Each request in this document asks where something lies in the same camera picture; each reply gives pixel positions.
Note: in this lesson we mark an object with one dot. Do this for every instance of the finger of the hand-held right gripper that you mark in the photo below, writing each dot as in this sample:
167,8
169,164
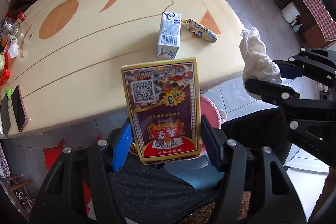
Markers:
267,88
287,70

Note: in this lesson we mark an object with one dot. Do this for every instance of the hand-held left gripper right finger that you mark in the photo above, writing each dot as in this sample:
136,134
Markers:
212,145

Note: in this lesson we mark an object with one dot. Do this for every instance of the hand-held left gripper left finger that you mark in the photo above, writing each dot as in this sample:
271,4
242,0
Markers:
120,148

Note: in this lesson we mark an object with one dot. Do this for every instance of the white tissue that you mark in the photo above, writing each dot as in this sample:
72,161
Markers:
257,61

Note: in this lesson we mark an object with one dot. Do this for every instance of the yellow purple playing card box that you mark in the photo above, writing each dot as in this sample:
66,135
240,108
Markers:
162,108

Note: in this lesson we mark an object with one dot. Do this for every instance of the blue plastic stool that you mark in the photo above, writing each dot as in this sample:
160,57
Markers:
197,176

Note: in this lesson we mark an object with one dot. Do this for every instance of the white bottle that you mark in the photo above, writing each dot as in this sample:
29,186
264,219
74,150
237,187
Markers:
296,27

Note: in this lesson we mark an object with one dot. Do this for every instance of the brown wooden cabinet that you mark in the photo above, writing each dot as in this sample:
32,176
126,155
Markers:
315,32

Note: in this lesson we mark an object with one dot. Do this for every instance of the white round appliance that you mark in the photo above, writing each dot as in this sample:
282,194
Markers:
289,12

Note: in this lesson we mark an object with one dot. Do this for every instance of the person's black pants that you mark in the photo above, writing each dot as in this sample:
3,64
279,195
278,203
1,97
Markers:
157,195

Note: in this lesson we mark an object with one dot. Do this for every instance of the red plastic object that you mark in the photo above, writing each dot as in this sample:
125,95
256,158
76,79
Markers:
52,158

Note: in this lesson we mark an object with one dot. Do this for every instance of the yellow snack wrapper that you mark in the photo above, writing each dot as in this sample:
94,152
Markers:
200,29

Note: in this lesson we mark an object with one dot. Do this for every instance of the cream wooden coffee table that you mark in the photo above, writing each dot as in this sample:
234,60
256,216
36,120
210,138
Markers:
78,56

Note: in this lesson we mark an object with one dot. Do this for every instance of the black smartphone pink case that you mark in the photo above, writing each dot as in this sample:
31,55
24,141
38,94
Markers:
18,108

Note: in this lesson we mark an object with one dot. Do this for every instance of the small wooden stool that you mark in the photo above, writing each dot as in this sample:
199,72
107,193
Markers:
15,184

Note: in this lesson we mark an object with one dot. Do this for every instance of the blue white milk carton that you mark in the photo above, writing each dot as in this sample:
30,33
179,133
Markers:
169,35

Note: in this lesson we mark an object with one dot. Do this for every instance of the patterned dark white blanket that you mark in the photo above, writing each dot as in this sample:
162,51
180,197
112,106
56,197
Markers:
3,161

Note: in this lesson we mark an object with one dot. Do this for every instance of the red tray with green apples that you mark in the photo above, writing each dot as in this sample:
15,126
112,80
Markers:
4,69

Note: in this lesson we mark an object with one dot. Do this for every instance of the small white plastic bag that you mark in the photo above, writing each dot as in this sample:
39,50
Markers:
13,48

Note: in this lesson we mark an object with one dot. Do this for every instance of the orange fruit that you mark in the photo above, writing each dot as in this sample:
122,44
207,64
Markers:
3,42

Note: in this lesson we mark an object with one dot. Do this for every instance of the glass jar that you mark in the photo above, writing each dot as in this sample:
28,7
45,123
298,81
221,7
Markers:
10,26

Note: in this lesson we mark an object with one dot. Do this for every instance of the small red cup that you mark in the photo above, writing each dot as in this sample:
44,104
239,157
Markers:
21,16

